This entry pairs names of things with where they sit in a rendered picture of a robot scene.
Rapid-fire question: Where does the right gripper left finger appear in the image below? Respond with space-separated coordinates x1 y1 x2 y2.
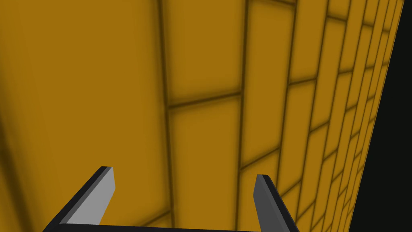
51 166 116 226

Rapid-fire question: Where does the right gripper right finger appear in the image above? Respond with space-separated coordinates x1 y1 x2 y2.
252 174 301 232

